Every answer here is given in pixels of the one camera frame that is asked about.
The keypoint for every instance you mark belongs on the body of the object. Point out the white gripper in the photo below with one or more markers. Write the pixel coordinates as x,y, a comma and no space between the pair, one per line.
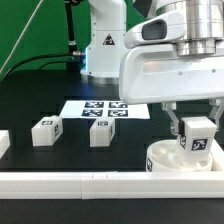
155,74

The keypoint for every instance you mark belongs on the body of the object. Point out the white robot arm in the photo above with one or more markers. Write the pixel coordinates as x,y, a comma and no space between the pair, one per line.
195,27

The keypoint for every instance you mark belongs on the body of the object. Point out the white U-shaped fence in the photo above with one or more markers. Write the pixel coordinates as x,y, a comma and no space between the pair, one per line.
116,185

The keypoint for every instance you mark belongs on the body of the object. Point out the white marker sheet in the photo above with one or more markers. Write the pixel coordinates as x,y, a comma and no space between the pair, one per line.
89,109

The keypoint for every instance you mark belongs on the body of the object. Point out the black vertical pole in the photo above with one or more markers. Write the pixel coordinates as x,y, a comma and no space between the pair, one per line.
72,46

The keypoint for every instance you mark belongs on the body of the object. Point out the thin grey rod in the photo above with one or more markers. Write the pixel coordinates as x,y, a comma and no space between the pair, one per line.
19,39

